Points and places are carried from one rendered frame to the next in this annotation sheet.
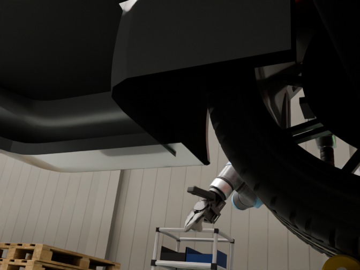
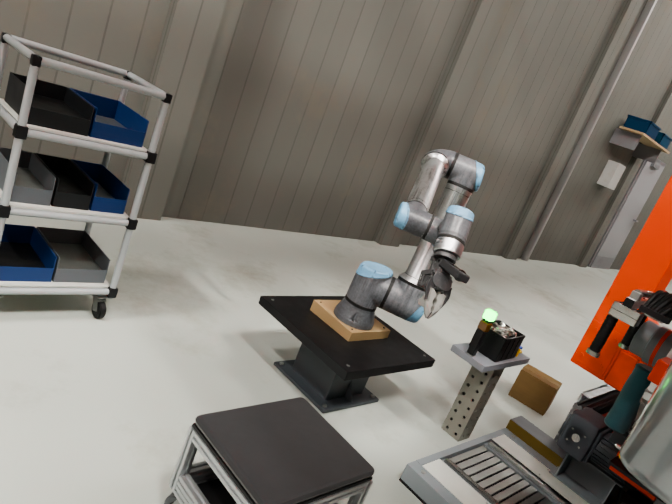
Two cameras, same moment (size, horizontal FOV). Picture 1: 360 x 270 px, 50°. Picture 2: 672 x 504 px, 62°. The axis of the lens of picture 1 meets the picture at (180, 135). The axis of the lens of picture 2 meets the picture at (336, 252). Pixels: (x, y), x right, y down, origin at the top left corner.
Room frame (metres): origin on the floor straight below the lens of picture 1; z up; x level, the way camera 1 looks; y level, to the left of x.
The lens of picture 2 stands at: (1.45, 1.58, 1.24)
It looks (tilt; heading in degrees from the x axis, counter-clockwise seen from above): 15 degrees down; 284
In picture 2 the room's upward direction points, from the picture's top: 22 degrees clockwise
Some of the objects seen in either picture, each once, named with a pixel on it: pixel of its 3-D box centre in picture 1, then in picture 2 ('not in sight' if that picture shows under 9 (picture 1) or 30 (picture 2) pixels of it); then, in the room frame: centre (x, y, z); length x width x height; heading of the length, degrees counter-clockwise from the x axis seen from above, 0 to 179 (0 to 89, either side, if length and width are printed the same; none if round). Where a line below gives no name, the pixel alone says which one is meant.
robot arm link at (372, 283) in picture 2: not in sight; (371, 283); (1.81, -0.76, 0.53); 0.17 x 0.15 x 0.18; 8
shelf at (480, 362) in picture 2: not in sight; (491, 354); (1.21, -0.90, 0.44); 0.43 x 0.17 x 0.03; 62
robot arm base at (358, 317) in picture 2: not in sight; (357, 309); (1.82, -0.76, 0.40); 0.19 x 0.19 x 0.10
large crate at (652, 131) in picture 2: not in sight; (641, 127); (0.11, -7.72, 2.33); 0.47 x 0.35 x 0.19; 62
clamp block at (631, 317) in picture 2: (324, 134); (626, 313); (0.94, -0.40, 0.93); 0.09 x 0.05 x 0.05; 152
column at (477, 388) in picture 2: not in sight; (473, 395); (1.20, -0.92, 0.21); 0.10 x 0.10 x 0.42; 62
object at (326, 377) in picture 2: not in sight; (337, 356); (1.82, -0.76, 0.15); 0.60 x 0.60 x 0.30; 62
